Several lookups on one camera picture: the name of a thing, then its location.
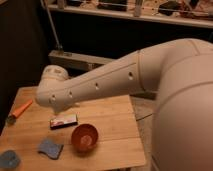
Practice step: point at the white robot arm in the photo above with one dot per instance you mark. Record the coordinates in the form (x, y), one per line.
(179, 71)

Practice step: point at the white baseboard heater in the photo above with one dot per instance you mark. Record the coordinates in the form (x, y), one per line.
(76, 60)

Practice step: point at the wooden table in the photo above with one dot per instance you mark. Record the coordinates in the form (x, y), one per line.
(119, 144)

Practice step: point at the black and red box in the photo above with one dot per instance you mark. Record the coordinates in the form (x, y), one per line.
(63, 121)

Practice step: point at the red bowl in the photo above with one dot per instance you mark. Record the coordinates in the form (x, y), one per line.
(84, 138)

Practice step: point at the metal pole stand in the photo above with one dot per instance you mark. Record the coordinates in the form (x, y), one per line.
(58, 45)

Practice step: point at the blue sponge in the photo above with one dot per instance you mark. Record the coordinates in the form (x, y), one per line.
(50, 148)

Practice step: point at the orange plastic carrot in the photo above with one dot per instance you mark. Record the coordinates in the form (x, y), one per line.
(11, 119)

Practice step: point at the cluttered shelf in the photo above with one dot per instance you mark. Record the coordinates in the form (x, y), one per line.
(177, 12)

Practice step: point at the blue cloth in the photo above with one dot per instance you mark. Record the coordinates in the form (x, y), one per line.
(9, 160)

